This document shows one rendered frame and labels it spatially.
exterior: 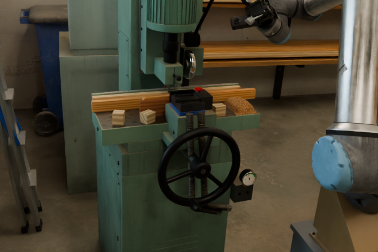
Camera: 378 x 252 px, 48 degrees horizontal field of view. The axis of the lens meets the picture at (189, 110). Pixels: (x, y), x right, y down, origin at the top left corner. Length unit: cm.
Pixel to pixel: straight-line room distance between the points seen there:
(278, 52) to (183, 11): 248
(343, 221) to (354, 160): 31
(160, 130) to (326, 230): 65
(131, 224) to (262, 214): 117
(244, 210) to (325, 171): 148
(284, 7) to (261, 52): 203
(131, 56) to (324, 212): 93
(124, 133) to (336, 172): 69
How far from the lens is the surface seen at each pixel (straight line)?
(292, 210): 274
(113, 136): 145
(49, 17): 321
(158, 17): 149
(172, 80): 156
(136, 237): 170
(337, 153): 117
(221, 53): 367
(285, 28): 177
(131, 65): 175
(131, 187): 157
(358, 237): 146
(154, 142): 150
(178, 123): 139
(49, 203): 271
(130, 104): 159
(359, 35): 126
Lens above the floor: 150
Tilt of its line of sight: 22 degrees down
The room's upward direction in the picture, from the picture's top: 3 degrees clockwise
